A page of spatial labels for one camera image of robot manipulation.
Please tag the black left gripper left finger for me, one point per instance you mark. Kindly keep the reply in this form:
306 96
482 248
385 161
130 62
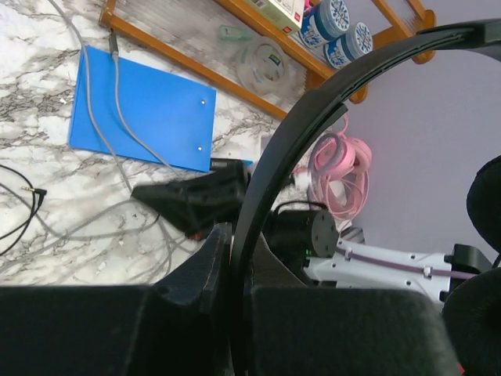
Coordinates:
174 327

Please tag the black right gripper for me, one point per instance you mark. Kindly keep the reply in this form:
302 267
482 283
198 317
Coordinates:
195 206

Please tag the blue white jar right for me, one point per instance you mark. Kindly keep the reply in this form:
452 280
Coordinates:
355 43

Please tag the blue plastic board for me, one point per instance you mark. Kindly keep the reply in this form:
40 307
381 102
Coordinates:
141 113

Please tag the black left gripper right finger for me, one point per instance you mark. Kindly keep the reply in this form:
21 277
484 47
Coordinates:
299 330

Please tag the black headphones with cable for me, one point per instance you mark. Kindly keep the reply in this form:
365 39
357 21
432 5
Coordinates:
312 114

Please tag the wooden two-tier rack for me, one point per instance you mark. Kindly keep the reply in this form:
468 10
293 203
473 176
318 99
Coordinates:
205 36

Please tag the blue white jar left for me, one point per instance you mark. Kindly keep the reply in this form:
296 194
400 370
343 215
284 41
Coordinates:
324 23

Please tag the blue white jar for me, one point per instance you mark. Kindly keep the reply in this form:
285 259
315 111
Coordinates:
355 43
324 23

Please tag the clear tape roll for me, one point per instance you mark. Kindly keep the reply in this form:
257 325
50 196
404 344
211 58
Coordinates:
263 67

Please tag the pink headphones with cable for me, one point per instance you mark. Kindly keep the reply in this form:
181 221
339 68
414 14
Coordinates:
339 169

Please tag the white green cardboard box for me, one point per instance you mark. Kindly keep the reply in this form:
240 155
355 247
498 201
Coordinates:
286 15

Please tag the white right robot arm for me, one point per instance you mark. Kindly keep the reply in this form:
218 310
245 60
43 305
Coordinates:
307 241

